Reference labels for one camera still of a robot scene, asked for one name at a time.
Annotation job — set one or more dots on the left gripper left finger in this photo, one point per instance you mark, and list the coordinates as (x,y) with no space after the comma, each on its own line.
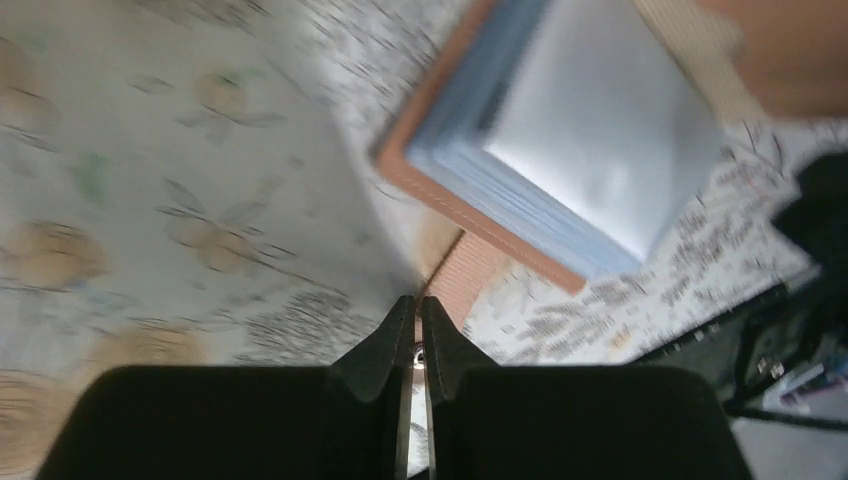
(345,420)

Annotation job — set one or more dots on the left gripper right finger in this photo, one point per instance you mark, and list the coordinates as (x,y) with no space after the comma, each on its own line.
(488,421)

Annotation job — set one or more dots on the pink leather card holder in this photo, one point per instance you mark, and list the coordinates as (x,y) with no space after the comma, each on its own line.
(570,135)

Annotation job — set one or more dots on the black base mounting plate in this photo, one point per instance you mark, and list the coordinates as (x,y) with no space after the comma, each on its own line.
(747,349)

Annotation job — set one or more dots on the floral patterned table mat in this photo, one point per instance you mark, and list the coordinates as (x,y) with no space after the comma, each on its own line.
(192,183)

